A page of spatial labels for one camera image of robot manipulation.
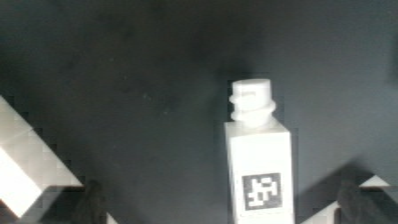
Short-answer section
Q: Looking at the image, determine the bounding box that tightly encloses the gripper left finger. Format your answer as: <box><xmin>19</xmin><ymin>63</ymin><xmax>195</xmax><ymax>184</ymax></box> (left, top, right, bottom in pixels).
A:
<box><xmin>33</xmin><ymin>181</ymin><xmax>120</xmax><ymax>224</ymax></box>

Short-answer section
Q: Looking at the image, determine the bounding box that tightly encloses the white leg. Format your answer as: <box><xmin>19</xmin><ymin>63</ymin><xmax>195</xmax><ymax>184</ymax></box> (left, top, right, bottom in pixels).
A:
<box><xmin>225</xmin><ymin>79</ymin><xmax>294</xmax><ymax>224</ymax></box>

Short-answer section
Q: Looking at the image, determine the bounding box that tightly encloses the white obstacle wall frame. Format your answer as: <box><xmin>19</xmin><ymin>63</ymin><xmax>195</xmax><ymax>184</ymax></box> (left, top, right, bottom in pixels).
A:
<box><xmin>0</xmin><ymin>96</ymin><xmax>81</xmax><ymax>217</ymax></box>

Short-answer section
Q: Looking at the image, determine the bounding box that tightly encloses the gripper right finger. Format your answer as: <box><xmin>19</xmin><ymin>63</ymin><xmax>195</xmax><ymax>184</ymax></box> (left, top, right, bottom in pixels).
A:
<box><xmin>294</xmin><ymin>164</ymin><xmax>398</xmax><ymax>224</ymax></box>

